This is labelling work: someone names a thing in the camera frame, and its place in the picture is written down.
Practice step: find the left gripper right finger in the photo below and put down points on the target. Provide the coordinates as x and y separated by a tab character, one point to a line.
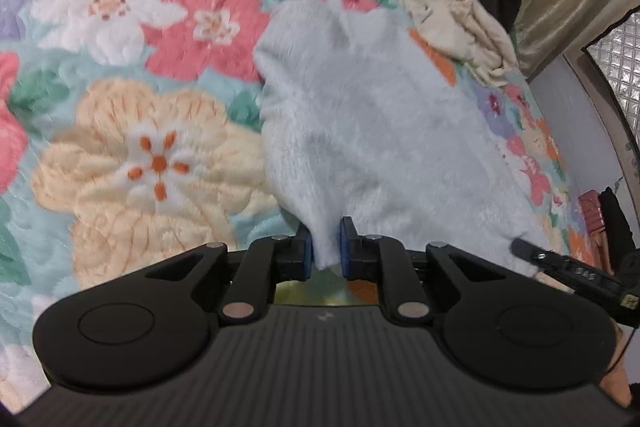
414	287

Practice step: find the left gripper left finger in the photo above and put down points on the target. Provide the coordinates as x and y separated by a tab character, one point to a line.
237	287

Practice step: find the light grey fleece garment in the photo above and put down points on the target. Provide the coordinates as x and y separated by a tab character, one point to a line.
358	122

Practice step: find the person's right hand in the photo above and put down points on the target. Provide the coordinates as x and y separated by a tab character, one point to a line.
615	383

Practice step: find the floral quilt bedspread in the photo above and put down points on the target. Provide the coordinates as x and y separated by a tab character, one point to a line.
130	131

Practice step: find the silver quilted foil panel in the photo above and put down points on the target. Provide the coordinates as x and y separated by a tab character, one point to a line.
616	53

